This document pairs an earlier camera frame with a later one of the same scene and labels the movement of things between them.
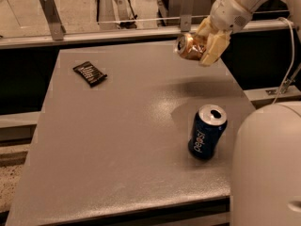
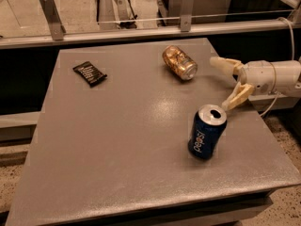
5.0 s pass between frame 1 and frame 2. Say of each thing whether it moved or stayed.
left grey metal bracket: stayed
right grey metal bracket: stayed
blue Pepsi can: stayed
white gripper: moved
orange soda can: moved
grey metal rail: stayed
